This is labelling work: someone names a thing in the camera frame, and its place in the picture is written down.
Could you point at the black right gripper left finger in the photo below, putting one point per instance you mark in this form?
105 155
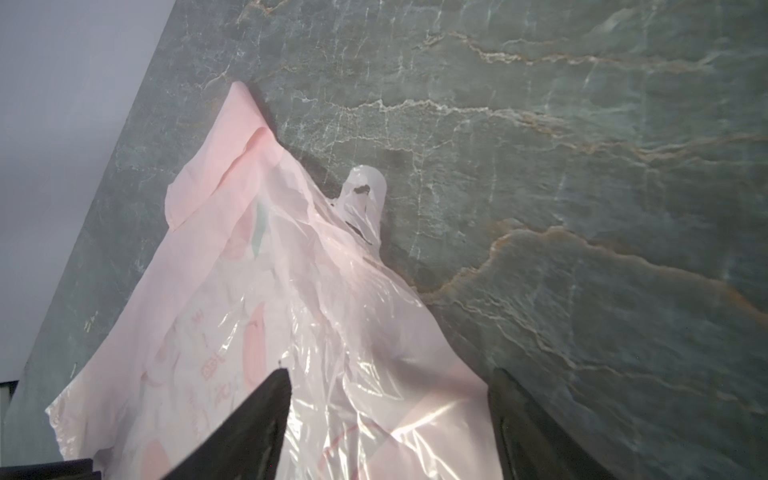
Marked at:
248 444

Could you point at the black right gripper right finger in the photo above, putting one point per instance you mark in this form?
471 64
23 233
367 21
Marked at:
529 442

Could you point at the pink plastic bag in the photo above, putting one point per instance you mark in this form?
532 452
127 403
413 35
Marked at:
261 273

